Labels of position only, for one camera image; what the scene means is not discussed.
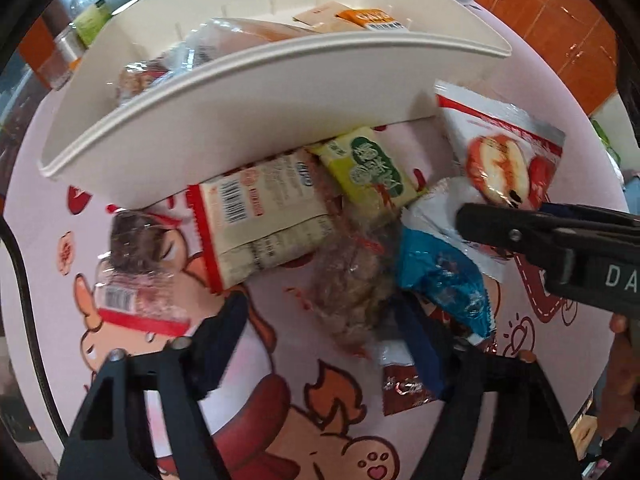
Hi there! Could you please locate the white plastic bin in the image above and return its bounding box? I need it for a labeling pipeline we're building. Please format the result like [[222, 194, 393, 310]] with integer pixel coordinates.
[[39, 0, 513, 211]]

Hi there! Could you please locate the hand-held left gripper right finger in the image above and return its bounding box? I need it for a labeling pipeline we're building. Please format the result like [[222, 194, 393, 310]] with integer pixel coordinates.
[[392, 292, 583, 480]]

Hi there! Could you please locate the glass bottle with green label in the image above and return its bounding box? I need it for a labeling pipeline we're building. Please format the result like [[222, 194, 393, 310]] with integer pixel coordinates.
[[67, 0, 113, 46]]

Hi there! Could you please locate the silver tin can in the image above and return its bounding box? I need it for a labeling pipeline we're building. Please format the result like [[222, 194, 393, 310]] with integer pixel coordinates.
[[50, 27, 83, 88]]

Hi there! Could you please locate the blue and white wrapper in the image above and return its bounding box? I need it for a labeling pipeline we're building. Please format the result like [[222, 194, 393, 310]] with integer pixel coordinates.
[[397, 177, 506, 348]]

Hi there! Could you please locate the wooden cabinet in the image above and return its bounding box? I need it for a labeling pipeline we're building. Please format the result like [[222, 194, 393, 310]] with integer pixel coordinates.
[[472, 0, 623, 116]]

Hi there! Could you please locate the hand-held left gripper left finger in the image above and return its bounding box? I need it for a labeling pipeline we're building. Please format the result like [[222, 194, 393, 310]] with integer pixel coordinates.
[[57, 291, 250, 480]]

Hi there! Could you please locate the clear bread packet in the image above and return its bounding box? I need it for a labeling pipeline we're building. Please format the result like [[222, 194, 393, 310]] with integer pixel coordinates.
[[172, 16, 326, 68]]

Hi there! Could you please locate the black cable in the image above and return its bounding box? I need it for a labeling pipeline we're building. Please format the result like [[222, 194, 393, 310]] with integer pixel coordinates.
[[0, 217, 68, 441]]

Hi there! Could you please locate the clear packet with dark snack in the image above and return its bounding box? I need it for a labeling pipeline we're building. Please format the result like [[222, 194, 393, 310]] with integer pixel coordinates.
[[95, 210, 193, 338]]

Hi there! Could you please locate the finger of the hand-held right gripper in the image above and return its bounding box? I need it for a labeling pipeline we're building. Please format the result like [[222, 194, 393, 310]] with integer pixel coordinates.
[[540, 203, 640, 233], [456, 202, 601, 281]]

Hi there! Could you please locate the white red-edged snack packet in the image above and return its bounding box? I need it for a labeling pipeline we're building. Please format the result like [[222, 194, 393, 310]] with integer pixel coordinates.
[[186, 147, 336, 293]]

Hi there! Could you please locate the person's right hand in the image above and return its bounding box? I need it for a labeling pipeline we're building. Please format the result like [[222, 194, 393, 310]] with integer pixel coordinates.
[[597, 312, 640, 441]]

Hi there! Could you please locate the clear nut cluster packet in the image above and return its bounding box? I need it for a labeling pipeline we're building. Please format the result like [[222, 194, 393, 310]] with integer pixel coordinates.
[[305, 205, 401, 356]]

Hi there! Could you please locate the green snack packet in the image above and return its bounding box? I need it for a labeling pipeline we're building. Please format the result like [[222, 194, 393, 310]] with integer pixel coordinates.
[[307, 126, 428, 211]]

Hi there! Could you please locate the brown red snack wrapper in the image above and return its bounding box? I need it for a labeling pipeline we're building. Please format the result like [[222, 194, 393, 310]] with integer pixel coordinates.
[[377, 340, 443, 416]]

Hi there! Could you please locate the tan snack packet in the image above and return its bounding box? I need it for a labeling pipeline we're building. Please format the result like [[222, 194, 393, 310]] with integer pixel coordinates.
[[292, 2, 351, 28]]

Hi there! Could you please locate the orange oat bar packet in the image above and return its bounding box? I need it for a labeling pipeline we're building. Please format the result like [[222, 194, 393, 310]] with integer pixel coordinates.
[[336, 6, 411, 31]]

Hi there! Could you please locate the apple print snack packet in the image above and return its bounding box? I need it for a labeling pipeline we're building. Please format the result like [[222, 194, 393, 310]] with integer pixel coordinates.
[[434, 79, 566, 211]]

